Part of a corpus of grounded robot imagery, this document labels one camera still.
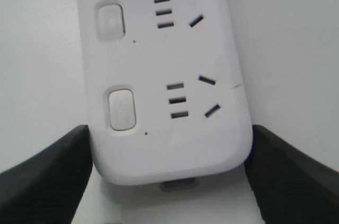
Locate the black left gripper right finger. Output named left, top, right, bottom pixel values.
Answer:
left=245, top=125, right=338, bottom=223

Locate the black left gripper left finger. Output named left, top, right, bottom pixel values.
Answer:
left=1, top=125, right=93, bottom=223

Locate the white five-outlet power strip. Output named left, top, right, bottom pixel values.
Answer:
left=77, top=0, right=253, bottom=186

